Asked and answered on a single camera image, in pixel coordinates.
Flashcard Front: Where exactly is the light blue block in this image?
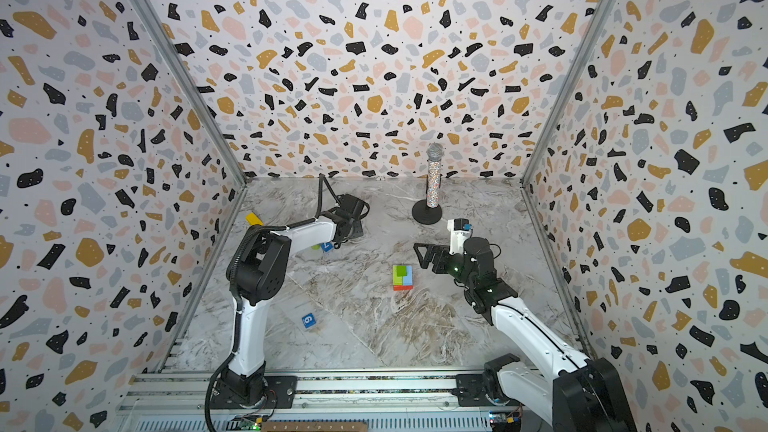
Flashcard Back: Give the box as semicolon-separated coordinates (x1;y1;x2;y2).
403;266;413;286

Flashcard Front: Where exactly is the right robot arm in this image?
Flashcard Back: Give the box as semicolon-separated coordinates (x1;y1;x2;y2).
414;237;637;431

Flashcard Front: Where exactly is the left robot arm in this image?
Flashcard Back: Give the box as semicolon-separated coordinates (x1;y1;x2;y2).
204;194;370;411

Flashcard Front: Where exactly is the yellow flat rectangular block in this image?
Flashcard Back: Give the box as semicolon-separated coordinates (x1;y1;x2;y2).
246;212;263;226

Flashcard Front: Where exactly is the black round microphone stand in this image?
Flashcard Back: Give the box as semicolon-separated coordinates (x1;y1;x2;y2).
411;199;443;225

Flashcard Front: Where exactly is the glitter microphone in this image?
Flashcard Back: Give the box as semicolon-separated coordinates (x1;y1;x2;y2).
426;143;444;209

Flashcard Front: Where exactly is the blue number six cube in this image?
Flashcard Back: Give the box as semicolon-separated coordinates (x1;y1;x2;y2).
302;313;316;329

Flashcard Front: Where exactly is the wooden strip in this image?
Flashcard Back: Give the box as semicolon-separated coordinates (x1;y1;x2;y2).
260;420;369;432

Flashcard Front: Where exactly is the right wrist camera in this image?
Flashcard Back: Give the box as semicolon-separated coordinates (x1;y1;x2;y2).
447;218;473;255

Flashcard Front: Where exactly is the black corrugated cable hose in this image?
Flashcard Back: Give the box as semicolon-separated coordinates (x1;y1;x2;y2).
203;173;343;432

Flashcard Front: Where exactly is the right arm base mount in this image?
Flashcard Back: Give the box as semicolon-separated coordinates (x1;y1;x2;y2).
451;369;545;407

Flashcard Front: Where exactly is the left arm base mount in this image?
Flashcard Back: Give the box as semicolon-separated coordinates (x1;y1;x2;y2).
209;373;298;410

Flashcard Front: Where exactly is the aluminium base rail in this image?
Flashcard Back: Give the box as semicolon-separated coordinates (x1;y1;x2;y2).
118;367;554;431

